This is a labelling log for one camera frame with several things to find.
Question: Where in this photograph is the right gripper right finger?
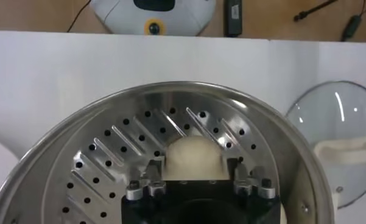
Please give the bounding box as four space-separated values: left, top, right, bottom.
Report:
227 157 276 200

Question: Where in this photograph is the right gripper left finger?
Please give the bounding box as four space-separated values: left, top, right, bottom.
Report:
125 158 168 201

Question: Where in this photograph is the white steamed baozi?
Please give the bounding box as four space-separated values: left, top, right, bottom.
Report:
163 135 231 181

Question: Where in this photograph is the glass lid with white handle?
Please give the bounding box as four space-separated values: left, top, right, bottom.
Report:
285 80 366 210

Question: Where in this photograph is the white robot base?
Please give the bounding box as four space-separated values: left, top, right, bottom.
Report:
90 0 217 37

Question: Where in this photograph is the stainless steel steamer basket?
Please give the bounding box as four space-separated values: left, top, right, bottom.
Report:
0 80 336 224

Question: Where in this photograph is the white round plate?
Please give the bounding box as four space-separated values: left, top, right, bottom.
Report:
0 136 21 203

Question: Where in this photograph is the black power brick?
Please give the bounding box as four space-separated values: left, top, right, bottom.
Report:
223 0 244 38

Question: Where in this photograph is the thin black rod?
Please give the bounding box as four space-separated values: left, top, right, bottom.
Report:
293 0 339 23

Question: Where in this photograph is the thin black floor cable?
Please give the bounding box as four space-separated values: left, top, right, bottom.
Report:
66 0 93 33

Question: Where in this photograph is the black inline cable adapter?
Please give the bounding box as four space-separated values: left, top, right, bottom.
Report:
340 0 366 43

